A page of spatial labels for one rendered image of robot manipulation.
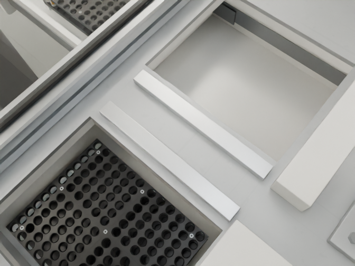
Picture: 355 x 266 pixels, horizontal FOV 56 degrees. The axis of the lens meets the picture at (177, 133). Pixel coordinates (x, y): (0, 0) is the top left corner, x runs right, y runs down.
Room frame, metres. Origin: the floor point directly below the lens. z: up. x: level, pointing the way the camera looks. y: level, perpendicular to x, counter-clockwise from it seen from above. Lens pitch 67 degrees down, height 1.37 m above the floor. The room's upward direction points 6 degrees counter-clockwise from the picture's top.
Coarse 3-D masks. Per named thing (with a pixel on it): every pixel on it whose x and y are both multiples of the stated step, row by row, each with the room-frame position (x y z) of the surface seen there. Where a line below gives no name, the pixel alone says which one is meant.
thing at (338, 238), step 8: (352, 208) 0.06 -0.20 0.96; (344, 216) 0.05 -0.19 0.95; (352, 216) 0.05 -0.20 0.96; (344, 224) 0.04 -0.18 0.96; (352, 224) 0.04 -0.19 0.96; (336, 232) 0.03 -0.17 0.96; (344, 232) 0.03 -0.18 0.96; (352, 232) 0.03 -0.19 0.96; (328, 240) 0.02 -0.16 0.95; (336, 240) 0.02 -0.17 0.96; (344, 240) 0.02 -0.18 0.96; (352, 240) 0.02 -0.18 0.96; (336, 248) 0.01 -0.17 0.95; (344, 248) 0.01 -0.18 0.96; (352, 248) 0.01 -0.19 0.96; (352, 256) 0.00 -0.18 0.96
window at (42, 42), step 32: (0, 0) 0.26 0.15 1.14; (32, 0) 0.28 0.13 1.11; (64, 0) 0.30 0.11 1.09; (96, 0) 0.33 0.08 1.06; (128, 0) 0.36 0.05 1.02; (0, 32) 0.25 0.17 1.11; (32, 32) 0.27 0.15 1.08; (64, 32) 0.29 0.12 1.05; (96, 32) 0.32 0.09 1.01; (0, 64) 0.23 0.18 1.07; (32, 64) 0.25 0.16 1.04; (64, 64) 0.28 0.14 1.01; (0, 96) 0.22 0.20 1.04; (32, 96) 0.24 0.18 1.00
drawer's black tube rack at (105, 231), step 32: (96, 160) 0.19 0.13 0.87; (64, 192) 0.13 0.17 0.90; (96, 192) 0.13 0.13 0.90; (128, 192) 0.12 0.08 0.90; (32, 224) 0.09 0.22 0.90; (64, 224) 0.09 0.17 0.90; (96, 224) 0.08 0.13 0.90; (128, 224) 0.08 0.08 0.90; (160, 224) 0.08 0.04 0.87; (32, 256) 0.05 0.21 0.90; (64, 256) 0.04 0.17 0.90; (96, 256) 0.04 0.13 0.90; (128, 256) 0.03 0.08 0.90; (160, 256) 0.03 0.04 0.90; (192, 256) 0.03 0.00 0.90
